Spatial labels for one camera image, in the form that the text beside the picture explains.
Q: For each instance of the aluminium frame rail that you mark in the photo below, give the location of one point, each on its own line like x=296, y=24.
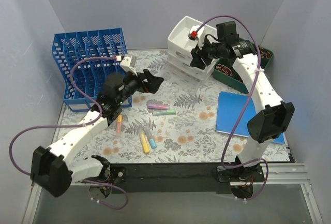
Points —
x=184, y=193

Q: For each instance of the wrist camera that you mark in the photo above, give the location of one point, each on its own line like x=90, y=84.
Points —
x=197, y=35
x=127, y=63

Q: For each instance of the blue notebook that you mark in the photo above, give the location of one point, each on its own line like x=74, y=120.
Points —
x=229, y=108

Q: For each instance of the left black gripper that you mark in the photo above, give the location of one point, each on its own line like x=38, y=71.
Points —
x=142, y=80

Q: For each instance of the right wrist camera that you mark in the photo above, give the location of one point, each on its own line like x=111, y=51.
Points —
x=197, y=35

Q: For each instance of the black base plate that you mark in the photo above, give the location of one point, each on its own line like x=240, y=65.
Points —
x=182, y=177

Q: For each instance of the white drawer organizer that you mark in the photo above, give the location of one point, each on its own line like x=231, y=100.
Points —
x=178, y=69

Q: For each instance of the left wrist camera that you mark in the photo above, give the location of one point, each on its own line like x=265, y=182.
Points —
x=127, y=63

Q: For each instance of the blue highlighter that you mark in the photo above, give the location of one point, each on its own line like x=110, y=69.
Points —
x=150, y=138

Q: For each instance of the orange pink highlighter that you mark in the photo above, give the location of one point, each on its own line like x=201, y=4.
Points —
x=119, y=125

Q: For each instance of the yellow highlighter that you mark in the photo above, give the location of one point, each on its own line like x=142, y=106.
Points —
x=144, y=142

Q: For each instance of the blue plastic file rack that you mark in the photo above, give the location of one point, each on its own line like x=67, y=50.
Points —
x=70, y=48

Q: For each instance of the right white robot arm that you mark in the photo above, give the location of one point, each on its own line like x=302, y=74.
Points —
x=272, y=116

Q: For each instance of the green highlighter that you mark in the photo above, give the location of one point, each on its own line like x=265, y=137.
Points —
x=164, y=112

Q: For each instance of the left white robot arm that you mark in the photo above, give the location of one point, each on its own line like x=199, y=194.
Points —
x=52, y=167

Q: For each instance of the purple highlighter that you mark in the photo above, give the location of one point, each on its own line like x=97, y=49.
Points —
x=157, y=106

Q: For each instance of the green compartment tray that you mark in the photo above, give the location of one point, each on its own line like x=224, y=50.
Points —
x=224, y=72

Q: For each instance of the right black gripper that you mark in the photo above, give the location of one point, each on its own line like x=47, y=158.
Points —
x=202, y=51

